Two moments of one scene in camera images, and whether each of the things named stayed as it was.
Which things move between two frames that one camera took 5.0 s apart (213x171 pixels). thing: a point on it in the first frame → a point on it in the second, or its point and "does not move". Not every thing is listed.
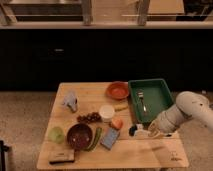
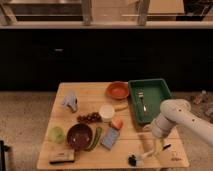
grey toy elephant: x=70 y=100 does not move
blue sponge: x=109 y=137 does not move
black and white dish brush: x=137 y=130 → x=133 y=161
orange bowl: x=118 y=90 does not move
